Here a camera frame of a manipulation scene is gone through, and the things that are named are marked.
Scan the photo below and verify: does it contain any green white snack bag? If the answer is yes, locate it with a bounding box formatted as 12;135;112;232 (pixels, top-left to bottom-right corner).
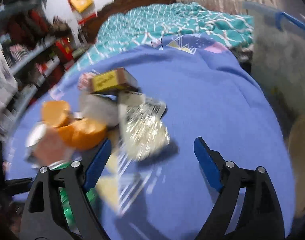
52;160;104;239

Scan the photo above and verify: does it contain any orange peel half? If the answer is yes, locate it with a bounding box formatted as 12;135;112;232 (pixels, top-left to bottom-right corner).
41;100;71;128

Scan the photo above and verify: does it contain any blue printed blanket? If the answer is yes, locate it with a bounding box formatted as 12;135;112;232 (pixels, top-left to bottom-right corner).
3;33;297;240

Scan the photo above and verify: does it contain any yellow brown small box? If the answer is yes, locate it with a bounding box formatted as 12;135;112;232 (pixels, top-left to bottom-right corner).
90;68;139;95

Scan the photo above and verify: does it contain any silver snack wrapper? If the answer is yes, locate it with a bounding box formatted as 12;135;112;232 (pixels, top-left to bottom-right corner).
117;92;170;161

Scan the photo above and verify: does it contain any clear storage bin blue handle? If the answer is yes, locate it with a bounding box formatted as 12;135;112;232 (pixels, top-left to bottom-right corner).
242;1;305;114

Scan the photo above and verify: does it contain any pink translucent wrapper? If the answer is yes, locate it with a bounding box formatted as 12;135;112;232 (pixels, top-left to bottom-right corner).
24;122;74;169

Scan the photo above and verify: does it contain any dark wooden headboard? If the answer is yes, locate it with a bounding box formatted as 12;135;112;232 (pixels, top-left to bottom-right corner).
78;0;176;43

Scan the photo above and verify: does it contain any orange wall calendar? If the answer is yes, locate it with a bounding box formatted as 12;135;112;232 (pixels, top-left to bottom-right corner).
67;0;97;25

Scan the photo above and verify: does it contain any teal patterned quilt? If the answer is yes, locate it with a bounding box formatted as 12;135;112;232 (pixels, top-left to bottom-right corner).
67;2;253;75

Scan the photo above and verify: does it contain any cluttered metal shelf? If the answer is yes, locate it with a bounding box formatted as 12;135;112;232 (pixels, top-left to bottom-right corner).
0;0;75;140

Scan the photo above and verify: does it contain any cardboard trash bucket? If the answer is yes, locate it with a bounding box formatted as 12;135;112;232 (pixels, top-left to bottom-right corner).
287;115;305;218

